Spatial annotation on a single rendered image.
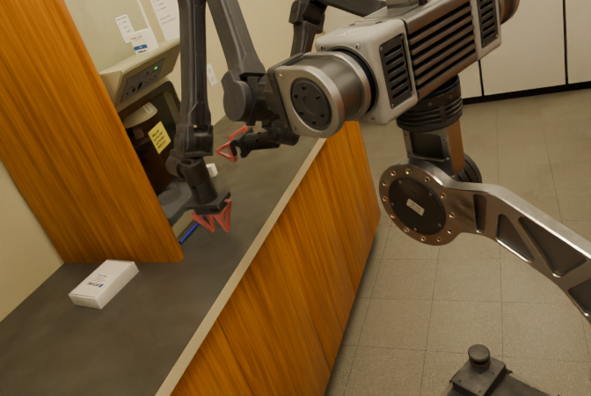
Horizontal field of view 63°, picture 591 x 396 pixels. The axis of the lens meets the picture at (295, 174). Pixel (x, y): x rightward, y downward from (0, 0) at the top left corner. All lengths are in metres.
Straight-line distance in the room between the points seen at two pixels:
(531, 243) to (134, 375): 0.87
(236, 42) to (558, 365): 1.74
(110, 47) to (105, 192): 0.41
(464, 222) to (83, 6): 1.11
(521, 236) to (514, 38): 3.40
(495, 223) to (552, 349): 1.36
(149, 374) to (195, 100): 0.62
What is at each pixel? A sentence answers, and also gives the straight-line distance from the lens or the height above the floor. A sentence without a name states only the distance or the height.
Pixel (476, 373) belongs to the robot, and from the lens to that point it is 1.82.
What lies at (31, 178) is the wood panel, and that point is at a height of 1.27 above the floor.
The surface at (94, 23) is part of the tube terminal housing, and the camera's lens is 1.50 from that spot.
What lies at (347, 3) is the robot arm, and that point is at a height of 1.49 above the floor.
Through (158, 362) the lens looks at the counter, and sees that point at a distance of 1.21.
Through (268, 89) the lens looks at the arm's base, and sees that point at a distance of 0.85.
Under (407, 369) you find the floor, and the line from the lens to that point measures 2.22.
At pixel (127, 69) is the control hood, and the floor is 1.50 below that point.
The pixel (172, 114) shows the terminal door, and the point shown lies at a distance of 1.65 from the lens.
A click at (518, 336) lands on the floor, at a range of 2.30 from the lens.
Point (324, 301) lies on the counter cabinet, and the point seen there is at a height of 0.36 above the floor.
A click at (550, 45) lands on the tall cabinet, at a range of 4.30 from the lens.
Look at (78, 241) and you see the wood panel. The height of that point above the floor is 1.03.
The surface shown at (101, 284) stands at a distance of 1.52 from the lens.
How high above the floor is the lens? 1.69
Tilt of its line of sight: 26 degrees down
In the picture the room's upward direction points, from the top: 18 degrees counter-clockwise
